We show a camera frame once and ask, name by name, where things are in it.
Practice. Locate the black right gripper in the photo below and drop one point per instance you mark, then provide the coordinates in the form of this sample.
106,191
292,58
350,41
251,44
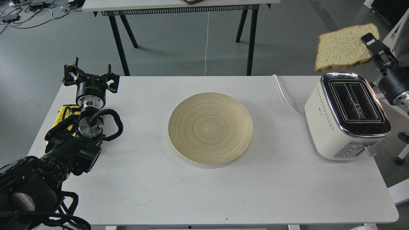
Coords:
395,82

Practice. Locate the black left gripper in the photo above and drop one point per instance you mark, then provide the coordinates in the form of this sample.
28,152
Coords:
91,89

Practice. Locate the slice of brown bread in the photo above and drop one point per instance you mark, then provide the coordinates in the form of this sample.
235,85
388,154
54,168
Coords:
343,48

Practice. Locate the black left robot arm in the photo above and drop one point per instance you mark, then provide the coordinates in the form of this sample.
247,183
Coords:
31,187

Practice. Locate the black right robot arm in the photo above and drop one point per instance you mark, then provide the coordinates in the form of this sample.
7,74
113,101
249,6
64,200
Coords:
394,80

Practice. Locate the cream and chrome toaster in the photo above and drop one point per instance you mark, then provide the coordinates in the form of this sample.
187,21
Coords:
345,118

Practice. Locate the yellow and black object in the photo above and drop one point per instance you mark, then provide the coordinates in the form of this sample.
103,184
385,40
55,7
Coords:
75,123

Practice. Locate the white background table black legs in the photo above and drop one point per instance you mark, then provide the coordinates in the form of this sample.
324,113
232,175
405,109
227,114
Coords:
175,19

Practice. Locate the round bamboo plate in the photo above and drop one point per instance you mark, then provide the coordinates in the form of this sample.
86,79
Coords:
210,128

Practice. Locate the brown object on background table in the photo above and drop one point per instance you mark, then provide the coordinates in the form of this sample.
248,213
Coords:
192,2

